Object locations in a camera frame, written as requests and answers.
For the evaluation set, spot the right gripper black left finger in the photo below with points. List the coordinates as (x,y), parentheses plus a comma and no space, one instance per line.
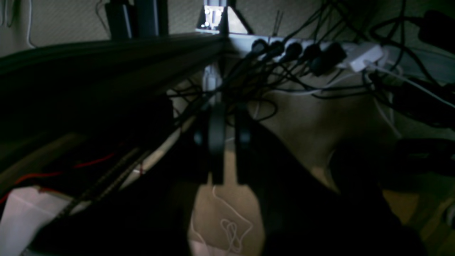
(210,140)

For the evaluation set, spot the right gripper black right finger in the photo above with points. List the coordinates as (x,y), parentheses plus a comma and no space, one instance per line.
(245,156)

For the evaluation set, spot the white power strip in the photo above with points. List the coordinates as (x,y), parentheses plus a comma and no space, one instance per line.
(320,57)

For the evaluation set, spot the white paper sheet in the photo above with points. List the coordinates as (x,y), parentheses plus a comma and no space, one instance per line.
(26,211)

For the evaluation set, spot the aluminium table frame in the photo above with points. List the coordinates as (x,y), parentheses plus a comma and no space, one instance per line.
(217,20)

